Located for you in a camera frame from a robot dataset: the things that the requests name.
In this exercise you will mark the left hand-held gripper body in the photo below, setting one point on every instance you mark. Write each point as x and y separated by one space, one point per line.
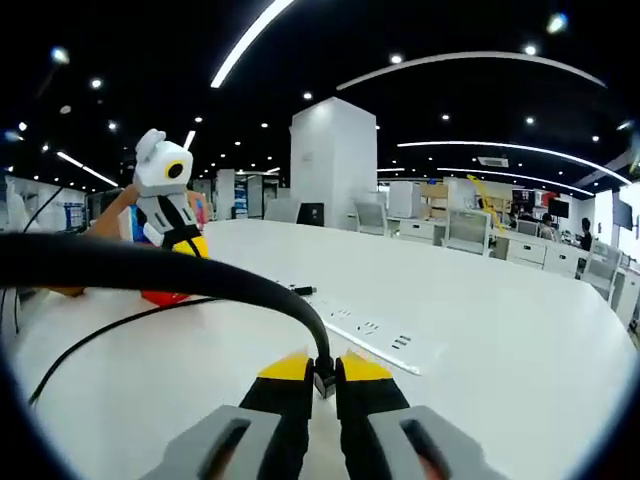
160 167

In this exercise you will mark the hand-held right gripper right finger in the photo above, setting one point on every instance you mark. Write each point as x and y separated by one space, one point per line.
380 440

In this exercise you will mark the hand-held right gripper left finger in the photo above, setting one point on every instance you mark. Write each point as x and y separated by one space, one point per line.
270 440

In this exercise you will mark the white power strip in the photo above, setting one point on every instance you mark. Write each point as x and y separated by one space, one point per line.
385 345

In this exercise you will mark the white desk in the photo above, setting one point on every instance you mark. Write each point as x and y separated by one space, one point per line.
450 310

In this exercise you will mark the person's left hand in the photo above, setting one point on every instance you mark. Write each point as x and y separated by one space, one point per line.
112 217

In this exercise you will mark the grey office chair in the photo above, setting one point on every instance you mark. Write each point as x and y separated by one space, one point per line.
282 209

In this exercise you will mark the dark office chair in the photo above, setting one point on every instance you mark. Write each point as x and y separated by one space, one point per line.
311 214

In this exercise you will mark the white office chair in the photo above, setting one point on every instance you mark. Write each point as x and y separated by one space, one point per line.
600 270
467 230
371 217

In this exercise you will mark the white cabinet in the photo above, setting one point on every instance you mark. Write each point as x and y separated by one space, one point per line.
404 199

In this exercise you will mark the brown cardboard box stack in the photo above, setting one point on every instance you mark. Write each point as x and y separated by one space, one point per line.
434 200

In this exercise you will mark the ceiling air conditioner vent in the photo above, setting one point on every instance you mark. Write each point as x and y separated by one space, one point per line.
492 162

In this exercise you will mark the yellow metal frame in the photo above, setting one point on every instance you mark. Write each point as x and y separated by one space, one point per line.
487 200

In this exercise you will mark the black wall screen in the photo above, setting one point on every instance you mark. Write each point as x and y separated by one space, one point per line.
559 208

